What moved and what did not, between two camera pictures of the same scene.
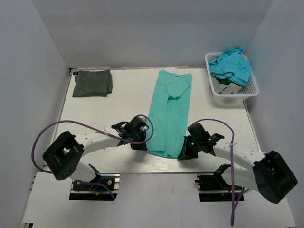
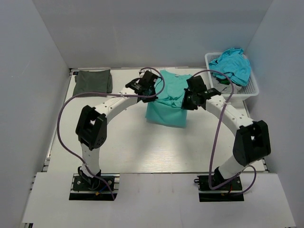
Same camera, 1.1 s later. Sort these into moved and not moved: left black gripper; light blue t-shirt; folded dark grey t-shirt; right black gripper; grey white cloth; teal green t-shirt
Moved: teal green t-shirt; right black gripper; left black gripper
Not moved: grey white cloth; light blue t-shirt; folded dark grey t-shirt
